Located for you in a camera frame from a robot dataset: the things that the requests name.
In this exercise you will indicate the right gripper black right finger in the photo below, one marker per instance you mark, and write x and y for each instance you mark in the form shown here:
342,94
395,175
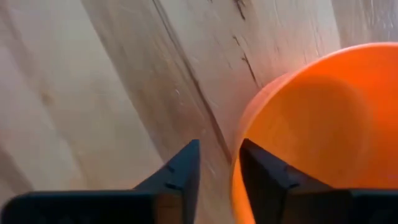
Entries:
267,186

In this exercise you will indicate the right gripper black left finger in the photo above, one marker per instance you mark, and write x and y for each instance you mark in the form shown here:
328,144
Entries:
180,174

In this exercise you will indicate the orange plastic mini bowl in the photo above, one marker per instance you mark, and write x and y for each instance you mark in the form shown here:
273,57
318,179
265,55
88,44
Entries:
326,124

